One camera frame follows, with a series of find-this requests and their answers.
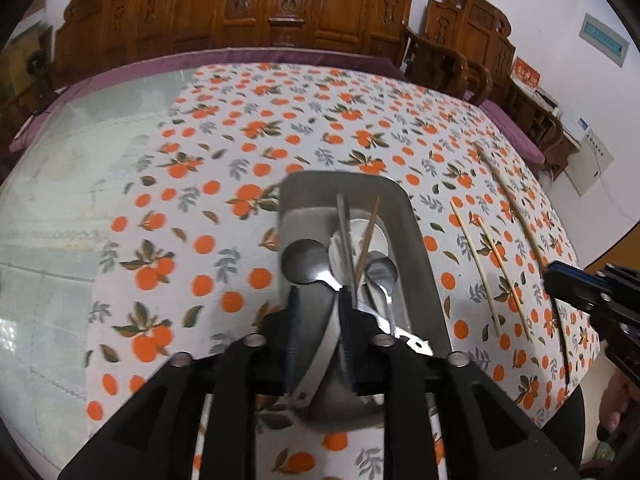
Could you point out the small stainless steel spoon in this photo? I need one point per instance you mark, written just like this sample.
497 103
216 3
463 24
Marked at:
382 273

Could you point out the purple armchair cushion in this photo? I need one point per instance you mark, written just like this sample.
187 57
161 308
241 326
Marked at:
525 147

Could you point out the red gift box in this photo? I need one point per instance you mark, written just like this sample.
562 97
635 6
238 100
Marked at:
524 74

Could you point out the framed wall picture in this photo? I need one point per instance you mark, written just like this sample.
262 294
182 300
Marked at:
604 39

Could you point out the white wall electrical panel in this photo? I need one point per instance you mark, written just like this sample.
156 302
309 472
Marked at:
587 165

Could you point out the dark brown wooden chopstick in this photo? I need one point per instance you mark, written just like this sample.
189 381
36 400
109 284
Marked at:
539 258

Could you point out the person's right hand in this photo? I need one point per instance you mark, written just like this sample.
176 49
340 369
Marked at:
615 400

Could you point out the orange print tablecloth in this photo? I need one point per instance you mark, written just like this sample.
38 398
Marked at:
253 156

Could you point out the purple bench cushion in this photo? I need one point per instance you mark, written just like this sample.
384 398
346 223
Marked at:
15 141

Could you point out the large stainless steel spoon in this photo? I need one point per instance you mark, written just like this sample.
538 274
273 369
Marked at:
306 264

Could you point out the wooden side table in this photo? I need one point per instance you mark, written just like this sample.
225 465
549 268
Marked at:
541 127

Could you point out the white plastic ladle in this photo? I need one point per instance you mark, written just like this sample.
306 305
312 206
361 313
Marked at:
414 342

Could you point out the white ceramic soup spoon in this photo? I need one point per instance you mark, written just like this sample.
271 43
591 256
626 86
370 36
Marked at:
358 230

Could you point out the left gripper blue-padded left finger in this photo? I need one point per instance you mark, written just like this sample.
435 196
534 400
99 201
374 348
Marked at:
292 314

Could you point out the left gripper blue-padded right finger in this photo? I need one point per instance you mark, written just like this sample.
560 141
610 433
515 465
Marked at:
344 304

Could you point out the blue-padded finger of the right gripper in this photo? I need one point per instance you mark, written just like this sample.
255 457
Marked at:
584 295
564 269

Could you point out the carved wooden armchair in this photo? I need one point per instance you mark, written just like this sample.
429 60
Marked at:
480 32

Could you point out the carved wooden sofa bench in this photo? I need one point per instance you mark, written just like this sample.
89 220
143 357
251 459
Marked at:
98 35

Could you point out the stainless steel fork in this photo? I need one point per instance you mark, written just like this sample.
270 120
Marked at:
343 224

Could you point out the grey metal utensil tray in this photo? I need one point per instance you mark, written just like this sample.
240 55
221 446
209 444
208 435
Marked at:
307 209

